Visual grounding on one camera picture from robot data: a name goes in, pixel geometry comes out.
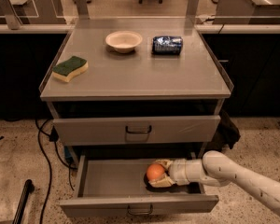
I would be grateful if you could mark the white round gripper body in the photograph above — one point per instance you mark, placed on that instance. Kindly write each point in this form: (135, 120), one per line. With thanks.
(178, 172)

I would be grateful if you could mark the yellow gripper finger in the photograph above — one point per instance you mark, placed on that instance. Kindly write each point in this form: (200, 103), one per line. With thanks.
(163, 182)
(164, 163)

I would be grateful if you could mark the orange fruit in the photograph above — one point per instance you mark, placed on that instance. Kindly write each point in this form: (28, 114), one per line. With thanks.
(154, 171)

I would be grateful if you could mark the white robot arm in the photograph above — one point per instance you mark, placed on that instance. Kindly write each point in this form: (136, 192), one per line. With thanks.
(217, 170)

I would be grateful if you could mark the closed upper grey drawer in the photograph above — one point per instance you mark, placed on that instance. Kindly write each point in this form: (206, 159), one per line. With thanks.
(136, 130)

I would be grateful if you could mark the open lower grey drawer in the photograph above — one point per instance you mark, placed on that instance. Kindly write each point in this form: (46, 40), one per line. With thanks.
(119, 188)

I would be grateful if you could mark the grey metal drawer cabinet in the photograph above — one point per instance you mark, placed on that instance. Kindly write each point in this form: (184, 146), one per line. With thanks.
(137, 84)

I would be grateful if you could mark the dark cloth behind cabinet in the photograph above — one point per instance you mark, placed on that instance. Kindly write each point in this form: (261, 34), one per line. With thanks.
(226, 135)

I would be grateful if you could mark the blue crumpled chip bag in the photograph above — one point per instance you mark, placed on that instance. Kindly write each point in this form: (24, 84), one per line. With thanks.
(167, 45)

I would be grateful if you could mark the white paper bowl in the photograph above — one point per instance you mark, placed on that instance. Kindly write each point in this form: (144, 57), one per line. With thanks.
(123, 41)

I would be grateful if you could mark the black rod on floor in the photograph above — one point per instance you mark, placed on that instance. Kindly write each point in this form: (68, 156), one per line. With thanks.
(28, 188)

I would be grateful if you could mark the green and yellow sponge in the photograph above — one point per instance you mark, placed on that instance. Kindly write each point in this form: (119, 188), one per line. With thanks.
(67, 70)

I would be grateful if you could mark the clear acrylic barrier panel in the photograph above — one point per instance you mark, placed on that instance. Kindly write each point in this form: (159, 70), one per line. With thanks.
(16, 13)

